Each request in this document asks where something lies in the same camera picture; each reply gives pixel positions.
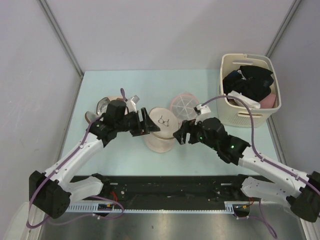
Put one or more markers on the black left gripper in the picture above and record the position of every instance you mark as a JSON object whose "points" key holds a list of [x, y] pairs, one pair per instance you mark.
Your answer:
{"points": [[148, 125]]}

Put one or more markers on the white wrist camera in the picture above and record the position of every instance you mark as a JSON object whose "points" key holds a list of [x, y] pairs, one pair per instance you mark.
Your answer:
{"points": [[203, 112], [131, 103]]}

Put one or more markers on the cream plastic laundry basket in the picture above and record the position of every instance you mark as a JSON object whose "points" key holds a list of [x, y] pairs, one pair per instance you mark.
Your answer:
{"points": [[231, 114]]}

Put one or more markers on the pink round mesh laundry bag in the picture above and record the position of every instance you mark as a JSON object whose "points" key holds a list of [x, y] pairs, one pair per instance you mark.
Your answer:
{"points": [[182, 106]]}

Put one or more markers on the pink mesh cylindrical laundry bag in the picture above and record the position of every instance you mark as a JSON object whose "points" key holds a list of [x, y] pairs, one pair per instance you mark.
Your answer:
{"points": [[162, 141]]}

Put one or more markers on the black clothes in basket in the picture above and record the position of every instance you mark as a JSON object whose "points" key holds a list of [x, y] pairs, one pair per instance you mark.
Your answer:
{"points": [[251, 81]]}

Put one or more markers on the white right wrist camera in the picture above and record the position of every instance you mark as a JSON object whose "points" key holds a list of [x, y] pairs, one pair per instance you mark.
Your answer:
{"points": [[203, 112]]}

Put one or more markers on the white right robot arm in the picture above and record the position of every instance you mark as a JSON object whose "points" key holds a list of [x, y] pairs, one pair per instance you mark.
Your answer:
{"points": [[297, 190]]}

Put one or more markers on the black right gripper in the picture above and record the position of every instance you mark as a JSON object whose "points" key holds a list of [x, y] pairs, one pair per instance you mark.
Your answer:
{"points": [[187, 126]]}

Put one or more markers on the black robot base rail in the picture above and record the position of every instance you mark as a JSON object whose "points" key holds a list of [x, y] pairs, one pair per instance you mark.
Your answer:
{"points": [[171, 194]]}

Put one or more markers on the white garment in basket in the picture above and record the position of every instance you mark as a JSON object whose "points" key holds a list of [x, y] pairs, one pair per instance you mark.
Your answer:
{"points": [[242, 101]]}

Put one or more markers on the pink garment in basket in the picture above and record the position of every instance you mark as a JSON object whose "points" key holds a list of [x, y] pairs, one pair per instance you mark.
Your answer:
{"points": [[268, 102]]}

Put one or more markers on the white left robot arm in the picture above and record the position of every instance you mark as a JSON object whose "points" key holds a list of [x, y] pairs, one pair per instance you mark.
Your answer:
{"points": [[52, 190]]}

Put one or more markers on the beige bra on table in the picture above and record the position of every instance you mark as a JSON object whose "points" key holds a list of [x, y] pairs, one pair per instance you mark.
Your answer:
{"points": [[101, 108]]}

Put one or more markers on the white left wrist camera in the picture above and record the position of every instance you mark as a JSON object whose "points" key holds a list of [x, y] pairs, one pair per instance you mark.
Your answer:
{"points": [[131, 103]]}

